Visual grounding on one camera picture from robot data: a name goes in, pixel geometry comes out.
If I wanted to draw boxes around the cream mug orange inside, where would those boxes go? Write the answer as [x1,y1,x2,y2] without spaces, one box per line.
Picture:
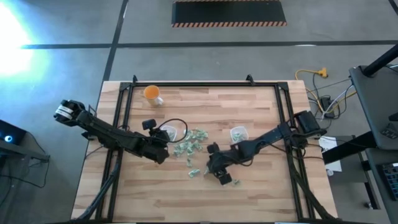
[142,85,165,106]

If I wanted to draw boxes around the black hazard-striped floor mat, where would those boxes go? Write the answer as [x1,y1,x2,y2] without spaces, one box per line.
[171,0,288,28]

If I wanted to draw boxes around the black looped camera cable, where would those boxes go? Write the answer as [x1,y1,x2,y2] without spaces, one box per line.
[269,141,324,162]
[157,118,189,144]

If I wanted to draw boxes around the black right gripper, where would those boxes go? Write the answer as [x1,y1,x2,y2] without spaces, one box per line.
[206,142,242,187]

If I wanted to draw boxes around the black power strip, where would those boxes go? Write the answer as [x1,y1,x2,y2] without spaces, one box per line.
[320,95,336,119]

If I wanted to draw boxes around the black keyboard coloured keys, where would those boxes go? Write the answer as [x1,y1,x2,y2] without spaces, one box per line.
[377,161,398,202]

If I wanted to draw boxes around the white cable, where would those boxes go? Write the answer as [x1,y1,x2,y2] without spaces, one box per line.
[323,83,355,119]

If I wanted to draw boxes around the black aluminium table frame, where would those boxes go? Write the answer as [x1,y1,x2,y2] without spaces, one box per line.
[95,74,315,222]

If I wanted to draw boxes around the black braided cable bundle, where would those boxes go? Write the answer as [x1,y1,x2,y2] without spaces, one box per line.
[74,149,124,222]
[287,149,335,221]

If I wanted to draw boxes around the black desk crossbar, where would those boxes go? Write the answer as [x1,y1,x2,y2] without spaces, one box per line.
[322,130,379,165]

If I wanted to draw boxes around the black box blue light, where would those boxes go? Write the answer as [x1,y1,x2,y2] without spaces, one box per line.
[0,119,27,146]

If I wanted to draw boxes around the small black controller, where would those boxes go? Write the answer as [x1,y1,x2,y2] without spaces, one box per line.
[381,122,398,140]

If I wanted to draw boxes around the white paper sheet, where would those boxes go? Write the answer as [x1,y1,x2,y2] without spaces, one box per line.
[318,136,343,173]

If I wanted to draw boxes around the dark grey desk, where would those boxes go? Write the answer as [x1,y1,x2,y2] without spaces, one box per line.
[365,147,398,224]

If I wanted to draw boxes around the yellow extension cord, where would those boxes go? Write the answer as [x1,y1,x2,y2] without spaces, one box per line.
[294,67,358,114]

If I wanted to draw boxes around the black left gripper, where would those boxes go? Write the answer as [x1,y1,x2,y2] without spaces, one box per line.
[141,118,172,165]

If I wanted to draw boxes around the black side shelf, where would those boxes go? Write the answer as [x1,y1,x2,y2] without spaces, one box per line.
[0,144,50,163]

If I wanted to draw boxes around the black pole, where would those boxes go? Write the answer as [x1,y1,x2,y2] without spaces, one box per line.
[362,43,398,78]

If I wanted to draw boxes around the clear plastic bin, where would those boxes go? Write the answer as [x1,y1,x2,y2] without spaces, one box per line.
[160,124,178,143]
[229,125,249,144]

